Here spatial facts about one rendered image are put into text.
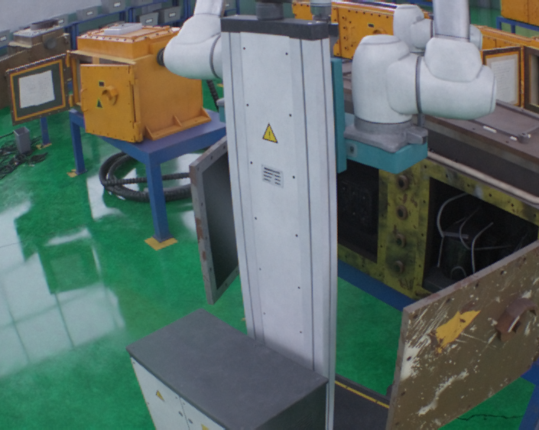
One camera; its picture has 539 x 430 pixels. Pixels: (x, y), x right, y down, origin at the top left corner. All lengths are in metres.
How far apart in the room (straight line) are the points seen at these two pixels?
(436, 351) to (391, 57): 0.73
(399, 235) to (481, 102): 0.95
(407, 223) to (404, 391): 0.90
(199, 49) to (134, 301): 2.10
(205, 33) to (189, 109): 2.59
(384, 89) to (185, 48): 0.70
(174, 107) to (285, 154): 2.82
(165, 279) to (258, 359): 2.08
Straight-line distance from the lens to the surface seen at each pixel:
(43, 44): 6.91
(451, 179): 2.04
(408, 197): 2.21
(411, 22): 1.78
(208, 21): 1.92
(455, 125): 2.06
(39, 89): 5.46
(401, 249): 2.32
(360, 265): 2.54
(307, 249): 1.68
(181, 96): 4.40
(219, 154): 2.27
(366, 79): 1.49
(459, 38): 1.49
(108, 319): 3.55
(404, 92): 1.48
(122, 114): 4.20
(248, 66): 1.63
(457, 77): 1.46
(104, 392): 3.03
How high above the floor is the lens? 2.01
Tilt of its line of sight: 26 degrees down
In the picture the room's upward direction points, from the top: 3 degrees counter-clockwise
